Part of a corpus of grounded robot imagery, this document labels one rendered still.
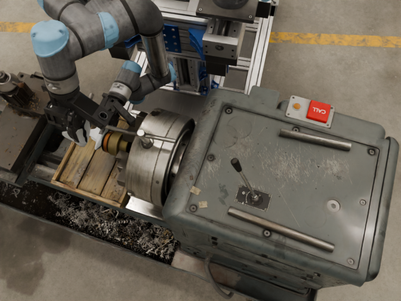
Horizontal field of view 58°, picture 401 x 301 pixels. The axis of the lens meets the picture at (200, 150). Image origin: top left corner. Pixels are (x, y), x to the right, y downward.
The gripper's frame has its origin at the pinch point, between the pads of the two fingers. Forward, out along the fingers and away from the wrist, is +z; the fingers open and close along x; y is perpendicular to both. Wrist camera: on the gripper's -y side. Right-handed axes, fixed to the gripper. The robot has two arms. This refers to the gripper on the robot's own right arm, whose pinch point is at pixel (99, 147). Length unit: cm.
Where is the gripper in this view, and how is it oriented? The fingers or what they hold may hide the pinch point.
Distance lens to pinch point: 132.1
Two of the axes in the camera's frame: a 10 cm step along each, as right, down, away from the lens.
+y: -9.4, -2.9, 1.7
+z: -3.3, 8.8, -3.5
